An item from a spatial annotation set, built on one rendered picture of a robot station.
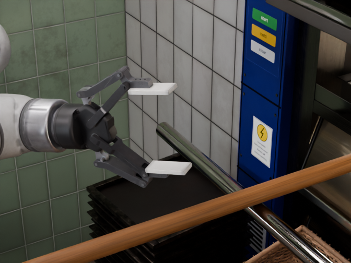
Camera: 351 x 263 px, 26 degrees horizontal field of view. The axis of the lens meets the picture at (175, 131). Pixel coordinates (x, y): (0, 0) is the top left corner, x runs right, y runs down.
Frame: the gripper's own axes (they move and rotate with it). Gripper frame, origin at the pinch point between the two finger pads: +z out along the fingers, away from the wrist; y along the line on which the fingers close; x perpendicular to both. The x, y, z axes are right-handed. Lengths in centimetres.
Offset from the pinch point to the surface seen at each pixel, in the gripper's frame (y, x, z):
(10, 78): 22, -73, -92
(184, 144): 12.2, -17.7, -8.5
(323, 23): -6.1, -29.8, 16.1
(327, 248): 49, -41, 9
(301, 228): 47, -45, 2
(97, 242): 9.6, 17.6, -6.1
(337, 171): 15.3, -16.5, 19.9
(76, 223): 82, -87, -94
